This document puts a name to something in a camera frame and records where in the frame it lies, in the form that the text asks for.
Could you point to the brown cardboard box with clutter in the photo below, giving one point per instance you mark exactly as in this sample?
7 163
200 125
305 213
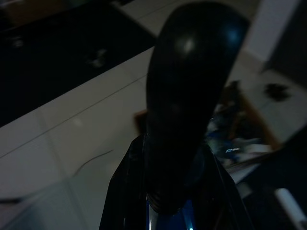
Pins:
242 127

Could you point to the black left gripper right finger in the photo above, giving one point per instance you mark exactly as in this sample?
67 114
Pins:
216 196

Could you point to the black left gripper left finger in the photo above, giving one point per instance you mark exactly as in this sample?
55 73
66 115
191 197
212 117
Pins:
127 191

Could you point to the dark debris clump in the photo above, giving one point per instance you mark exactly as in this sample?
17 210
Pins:
277 92

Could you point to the black floor rug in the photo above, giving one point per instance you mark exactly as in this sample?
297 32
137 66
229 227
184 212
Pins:
52 57

